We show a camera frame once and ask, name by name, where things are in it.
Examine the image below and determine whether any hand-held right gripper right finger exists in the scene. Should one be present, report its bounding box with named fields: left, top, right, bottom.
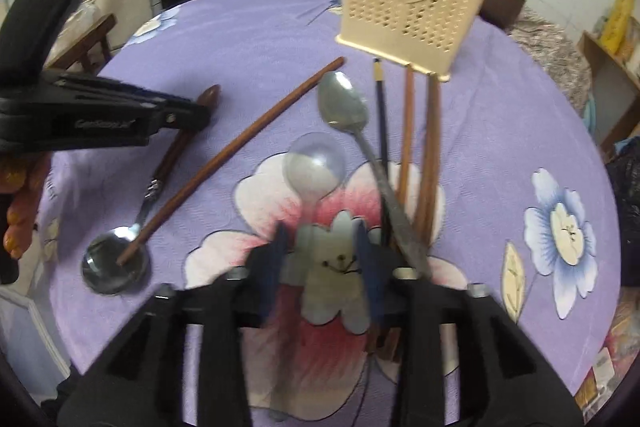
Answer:
left=352, top=217, right=586, bottom=427

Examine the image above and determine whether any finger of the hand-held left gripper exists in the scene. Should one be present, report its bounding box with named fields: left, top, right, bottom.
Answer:
left=142, top=89, right=212, bottom=138

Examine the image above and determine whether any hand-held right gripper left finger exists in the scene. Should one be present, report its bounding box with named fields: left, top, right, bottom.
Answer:
left=57, top=222, right=291, bottom=427

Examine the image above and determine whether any dark brown chopstick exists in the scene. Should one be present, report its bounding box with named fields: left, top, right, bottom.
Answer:
left=116, top=56, right=347, bottom=266

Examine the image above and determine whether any clear plastic spoon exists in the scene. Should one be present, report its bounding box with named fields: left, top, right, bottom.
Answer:
left=267, top=132, right=347, bottom=420

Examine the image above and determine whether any black chopstick yellow band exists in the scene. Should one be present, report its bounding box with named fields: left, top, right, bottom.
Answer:
left=371, top=58, right=393, bottom=253

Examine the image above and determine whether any wooden-handled metal spoon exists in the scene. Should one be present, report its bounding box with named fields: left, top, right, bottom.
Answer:
left=81, top=84, right=222, bottom=295

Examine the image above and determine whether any person's left hand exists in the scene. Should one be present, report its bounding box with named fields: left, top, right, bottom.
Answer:
left=0, top=152, right=53, bottom=260

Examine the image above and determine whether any small wooden stool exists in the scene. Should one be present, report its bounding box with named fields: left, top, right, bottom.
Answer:
left=45, top=13, right=118, bottom=72

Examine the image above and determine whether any purple floral tablecloth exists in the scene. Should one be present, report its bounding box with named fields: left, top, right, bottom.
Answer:
left=40, top=0, right=623, bottom=427

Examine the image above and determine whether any floral chair cover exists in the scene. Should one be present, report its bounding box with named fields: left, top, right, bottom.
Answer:
left=507, top=7, right=593, bottom=118

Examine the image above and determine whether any wooden shelf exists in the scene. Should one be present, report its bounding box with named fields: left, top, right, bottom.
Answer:
left=580, top=29, right=640, bottom=152

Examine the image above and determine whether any yellow plastic bag roll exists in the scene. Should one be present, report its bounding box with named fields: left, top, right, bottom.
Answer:
left=599, top=0, right=633, bottom=55

